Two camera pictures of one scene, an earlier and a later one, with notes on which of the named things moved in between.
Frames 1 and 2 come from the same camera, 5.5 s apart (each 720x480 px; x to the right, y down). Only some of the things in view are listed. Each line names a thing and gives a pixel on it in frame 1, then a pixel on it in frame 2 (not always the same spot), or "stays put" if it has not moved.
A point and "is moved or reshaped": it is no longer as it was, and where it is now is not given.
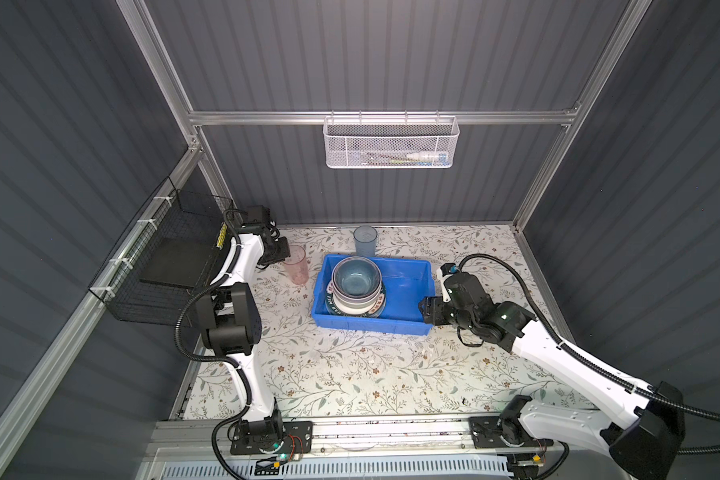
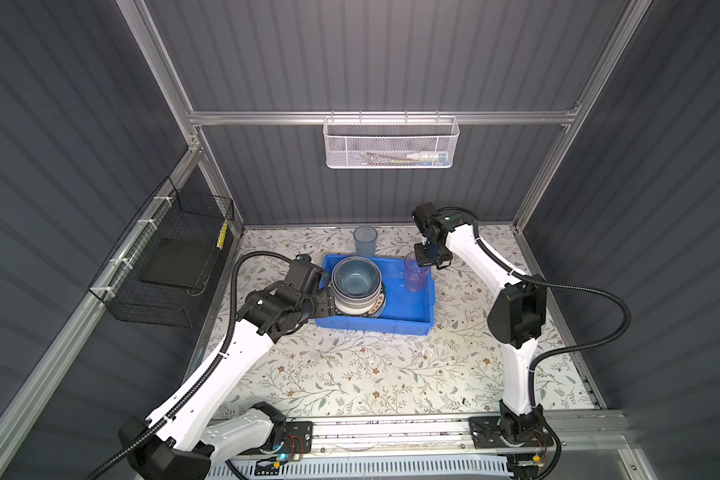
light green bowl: (349, 309) stays put
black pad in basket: (179, 262) stays put
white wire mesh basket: (385, 142) stays put
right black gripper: (431, 304) to (423, 262)
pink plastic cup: (297, 265) is moved or reshaped
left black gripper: (281, 252) to (325, 302)
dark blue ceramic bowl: (356, 276) stays put
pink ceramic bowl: (360, 299) stays put
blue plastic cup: (365, 237) stays put
